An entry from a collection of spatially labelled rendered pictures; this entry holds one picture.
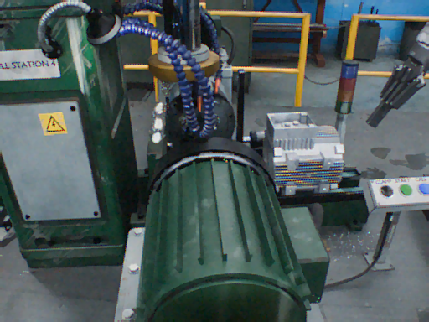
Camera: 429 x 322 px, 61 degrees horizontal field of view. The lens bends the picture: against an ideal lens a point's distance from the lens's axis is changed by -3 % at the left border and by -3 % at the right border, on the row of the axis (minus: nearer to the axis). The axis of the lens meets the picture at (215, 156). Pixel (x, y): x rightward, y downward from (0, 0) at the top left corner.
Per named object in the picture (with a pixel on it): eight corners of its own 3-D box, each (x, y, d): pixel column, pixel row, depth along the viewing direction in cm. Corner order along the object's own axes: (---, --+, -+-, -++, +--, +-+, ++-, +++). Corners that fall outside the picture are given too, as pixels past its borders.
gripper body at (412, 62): (410, 38, 95) (387, 69, 99) (428, 47, 87) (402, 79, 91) (429, 53, 97) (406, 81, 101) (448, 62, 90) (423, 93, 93)
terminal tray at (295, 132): (272, 152, 105) (274, 129, 101) (265, 134, 114) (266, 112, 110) (314, 150, 106) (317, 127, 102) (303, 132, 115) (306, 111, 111)
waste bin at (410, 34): (418, 56, 563) (428, 16, 532) (427, 64, 530) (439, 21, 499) (393, 55, 567) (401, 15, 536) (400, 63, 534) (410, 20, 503)
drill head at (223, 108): (164, 170, 127) (157, 101, 114) (167, 118, 162) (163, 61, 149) (238, 167, 128) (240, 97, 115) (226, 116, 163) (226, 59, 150)
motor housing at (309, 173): (271, 205, 109) (276, 148, 100) (260, 169, 126) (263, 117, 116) (338, 200, 111) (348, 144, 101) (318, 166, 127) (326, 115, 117)
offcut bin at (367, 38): (369, 54, 568) (379, -1, 526) (376, 64, 528) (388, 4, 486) (334, 54, 573) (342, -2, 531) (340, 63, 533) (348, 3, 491)
